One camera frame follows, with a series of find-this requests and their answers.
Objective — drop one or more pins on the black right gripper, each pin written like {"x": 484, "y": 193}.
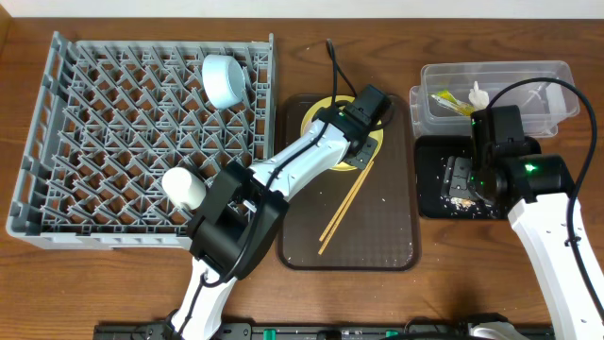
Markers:
{"x": 458, "y": 179}

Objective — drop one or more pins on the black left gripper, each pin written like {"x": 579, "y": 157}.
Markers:
{"x": 364, "y": 152}

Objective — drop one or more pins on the yellow plate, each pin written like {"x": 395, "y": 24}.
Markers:
{"x": 324, "y": 103}

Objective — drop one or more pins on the wooden chopstick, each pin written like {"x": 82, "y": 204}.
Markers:
{"x": 324, "y": 245}
{"x": 337, "y": 217}

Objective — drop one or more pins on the light blue bowl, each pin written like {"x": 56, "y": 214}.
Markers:
{"x": 223, "y": 81}

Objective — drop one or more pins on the white cup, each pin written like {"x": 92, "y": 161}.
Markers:
{"x": 184, "y": 189}

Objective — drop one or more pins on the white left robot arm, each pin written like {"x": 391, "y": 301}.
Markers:
{"x": 236, "y": 219}

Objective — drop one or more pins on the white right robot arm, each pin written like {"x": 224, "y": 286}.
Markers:
{"x": 552, "y": 233}

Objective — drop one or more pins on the black waste tray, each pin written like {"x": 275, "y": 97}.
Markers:
{"x": 431, "y": 179}

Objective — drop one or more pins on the grey dishwasher rack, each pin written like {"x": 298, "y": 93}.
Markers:
{"x": 111, "y": 118}

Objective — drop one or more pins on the rice food scraps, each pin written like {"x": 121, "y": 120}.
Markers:
{"x": 462, "y": 202}

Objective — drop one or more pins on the brown serving tray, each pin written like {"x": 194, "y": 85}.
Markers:
{"x": 379, "y": 230}

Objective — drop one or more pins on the crumpled white tissue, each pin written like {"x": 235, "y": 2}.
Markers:
{"x": 479, "y": 98}

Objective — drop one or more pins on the yellow green wrapper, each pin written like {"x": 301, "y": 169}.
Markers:
{"x": 448, "y": 101}

